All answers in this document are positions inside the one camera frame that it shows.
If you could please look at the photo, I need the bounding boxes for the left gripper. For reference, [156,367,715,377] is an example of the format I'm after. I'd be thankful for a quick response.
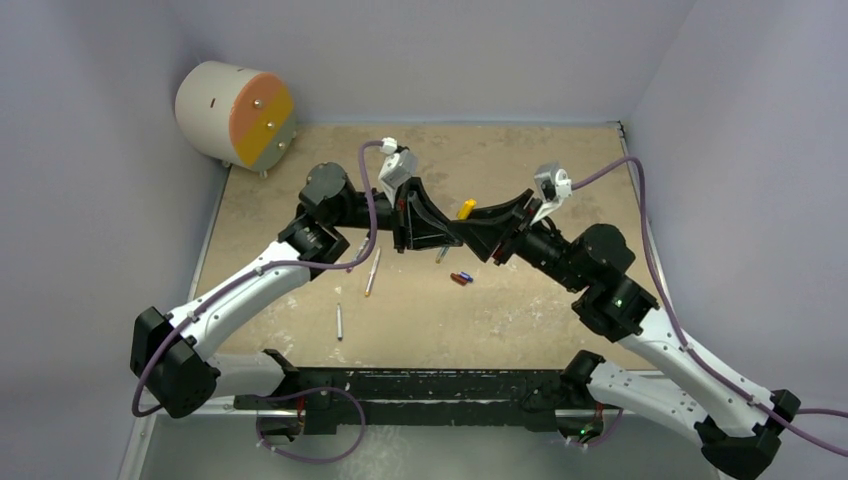
[331,175,456,253]

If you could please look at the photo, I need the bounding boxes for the white pen black end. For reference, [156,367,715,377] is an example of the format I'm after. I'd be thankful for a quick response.
[336,303,344,342]

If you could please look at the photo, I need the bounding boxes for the yellow pen cap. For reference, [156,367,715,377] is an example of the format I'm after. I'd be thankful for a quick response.
[456,198,477,220]

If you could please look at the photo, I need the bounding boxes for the white pen orange tip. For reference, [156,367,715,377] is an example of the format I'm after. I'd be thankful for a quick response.
[435,246,449,264]

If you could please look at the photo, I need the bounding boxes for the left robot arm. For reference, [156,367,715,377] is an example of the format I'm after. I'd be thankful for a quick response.
[130,159,463,419]

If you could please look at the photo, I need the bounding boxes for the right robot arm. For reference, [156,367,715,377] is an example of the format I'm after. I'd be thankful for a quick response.
[448,193,800,479]

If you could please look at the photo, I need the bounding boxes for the round cabinet with coloured drawers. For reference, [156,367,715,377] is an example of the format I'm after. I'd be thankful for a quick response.
[174,61,298,178]

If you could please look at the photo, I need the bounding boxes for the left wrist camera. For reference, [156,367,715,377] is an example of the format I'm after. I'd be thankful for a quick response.
[378,137,419,206]

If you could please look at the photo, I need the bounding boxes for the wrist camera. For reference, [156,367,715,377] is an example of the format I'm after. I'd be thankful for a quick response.
[530,162,572,225]
[378,137,419,206]

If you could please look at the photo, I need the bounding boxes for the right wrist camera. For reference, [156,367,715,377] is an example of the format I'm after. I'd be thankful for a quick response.
[530,162,572,225]

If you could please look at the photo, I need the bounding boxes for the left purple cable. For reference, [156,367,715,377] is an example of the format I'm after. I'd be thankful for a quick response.
[131,139,387,419]

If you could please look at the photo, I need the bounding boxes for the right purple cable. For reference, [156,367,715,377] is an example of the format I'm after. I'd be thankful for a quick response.
[570,156,848,441]

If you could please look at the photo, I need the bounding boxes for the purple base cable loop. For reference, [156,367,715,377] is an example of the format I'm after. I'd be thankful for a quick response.
[255,384,368,464]

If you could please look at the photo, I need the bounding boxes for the black base frame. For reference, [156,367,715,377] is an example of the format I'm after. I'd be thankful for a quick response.
[233,348,627,444]

